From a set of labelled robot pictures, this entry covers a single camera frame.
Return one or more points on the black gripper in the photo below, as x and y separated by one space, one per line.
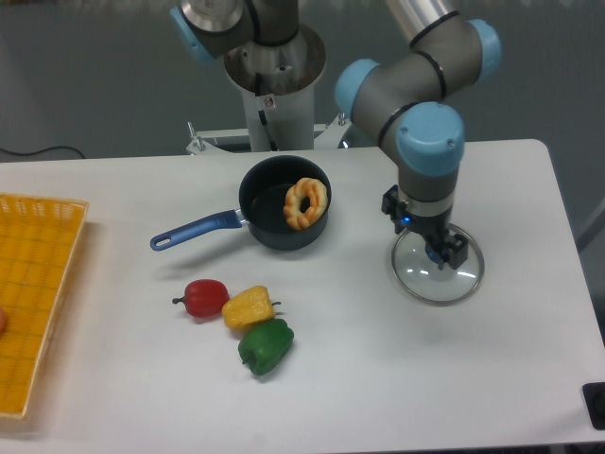
430 220

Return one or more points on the glass pot lid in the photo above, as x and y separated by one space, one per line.
420 276

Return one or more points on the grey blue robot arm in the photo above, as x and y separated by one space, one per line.
401 106

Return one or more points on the glazed toy donut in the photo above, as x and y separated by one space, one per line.
305 203

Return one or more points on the black device at table corner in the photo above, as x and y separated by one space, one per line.
594 397

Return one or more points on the yellow toy bell pepper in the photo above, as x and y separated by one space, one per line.
248 309

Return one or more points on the green toy bell pepper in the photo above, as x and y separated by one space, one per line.
264 347

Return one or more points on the red toy bell pepper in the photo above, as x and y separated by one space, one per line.
204 298

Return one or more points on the yellow woven basket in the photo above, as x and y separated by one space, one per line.
39 237

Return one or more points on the dark pot with blue handle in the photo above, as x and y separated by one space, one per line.
262 198

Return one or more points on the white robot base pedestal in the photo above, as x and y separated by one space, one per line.
277 87

